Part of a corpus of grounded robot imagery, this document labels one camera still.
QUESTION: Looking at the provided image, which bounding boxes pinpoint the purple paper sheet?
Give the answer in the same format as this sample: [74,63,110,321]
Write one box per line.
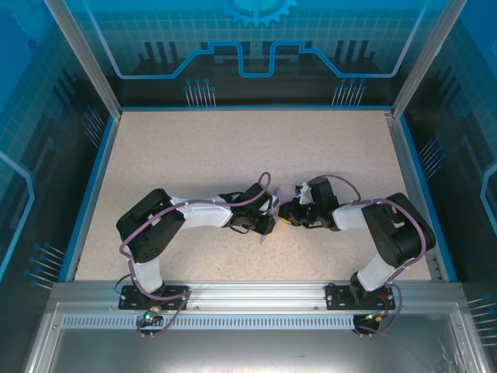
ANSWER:
[258,185,292,246]

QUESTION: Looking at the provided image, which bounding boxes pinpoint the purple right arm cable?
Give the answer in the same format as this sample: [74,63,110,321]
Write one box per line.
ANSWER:
[324,174,428,337]

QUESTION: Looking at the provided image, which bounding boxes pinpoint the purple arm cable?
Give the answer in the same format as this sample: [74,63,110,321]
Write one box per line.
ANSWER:
[120,171,273,340]
[324,174,428,337]

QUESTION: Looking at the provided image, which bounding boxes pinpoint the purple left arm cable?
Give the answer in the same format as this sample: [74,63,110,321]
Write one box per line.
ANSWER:
[120,171,273,340]

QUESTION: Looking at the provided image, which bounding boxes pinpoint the aluminium mounting rail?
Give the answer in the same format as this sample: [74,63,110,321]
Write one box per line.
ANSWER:
[52,280,465,312]

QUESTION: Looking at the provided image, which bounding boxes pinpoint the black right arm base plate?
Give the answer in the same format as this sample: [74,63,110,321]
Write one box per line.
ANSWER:
[325,282,396,311]

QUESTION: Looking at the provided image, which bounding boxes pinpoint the slotted grey cable duct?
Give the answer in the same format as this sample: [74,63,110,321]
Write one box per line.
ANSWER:
[61,315,356,330]

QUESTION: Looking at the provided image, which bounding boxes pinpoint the cable connector with green light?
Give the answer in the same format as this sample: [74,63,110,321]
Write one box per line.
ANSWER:
[141,305,162,323]

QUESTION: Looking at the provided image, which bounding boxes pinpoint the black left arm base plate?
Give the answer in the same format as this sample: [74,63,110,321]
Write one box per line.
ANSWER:
[118,284,190,311]

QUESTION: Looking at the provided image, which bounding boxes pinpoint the aluminium frame post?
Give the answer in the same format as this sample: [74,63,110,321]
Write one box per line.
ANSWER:
[43,0,124,120]
[391,0,467,120]

